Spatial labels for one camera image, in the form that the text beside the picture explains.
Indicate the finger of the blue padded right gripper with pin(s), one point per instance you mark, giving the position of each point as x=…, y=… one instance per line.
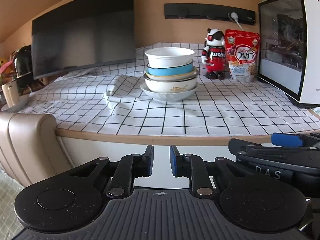
x=287, y=140

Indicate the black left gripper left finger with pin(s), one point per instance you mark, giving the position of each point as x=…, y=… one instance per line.
x=124, y=172

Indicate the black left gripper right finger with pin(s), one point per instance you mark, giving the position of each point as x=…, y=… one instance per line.
x=192, y=167

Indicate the blue enamel bowl yellow rim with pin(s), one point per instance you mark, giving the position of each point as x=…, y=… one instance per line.
x=171, y=71

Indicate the white paper bowl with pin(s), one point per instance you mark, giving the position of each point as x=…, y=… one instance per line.
x=167, y=57

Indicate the white black grid tablecloth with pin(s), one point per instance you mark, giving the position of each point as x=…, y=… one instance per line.
x=109, y=100

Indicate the white ceramic bowl floral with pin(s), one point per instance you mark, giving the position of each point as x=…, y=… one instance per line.
x=170, y=86

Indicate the beige leather chair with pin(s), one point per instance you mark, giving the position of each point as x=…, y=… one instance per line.
x=30, y=151

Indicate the red granola cereal bag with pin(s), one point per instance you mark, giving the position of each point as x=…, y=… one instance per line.
x=242, y=49

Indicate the red black robot toy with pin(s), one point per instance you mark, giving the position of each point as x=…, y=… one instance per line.
x=213, y=55

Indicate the white glass-sided computer case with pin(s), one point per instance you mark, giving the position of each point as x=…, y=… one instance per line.
x=289, y=49

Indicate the black monitor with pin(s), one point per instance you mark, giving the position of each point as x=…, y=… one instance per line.
x=82, y=34

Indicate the beige cup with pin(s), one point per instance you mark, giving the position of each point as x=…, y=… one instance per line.
x=11, y=94

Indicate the black wall power strip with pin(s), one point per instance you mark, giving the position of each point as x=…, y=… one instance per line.
x=208, y=12

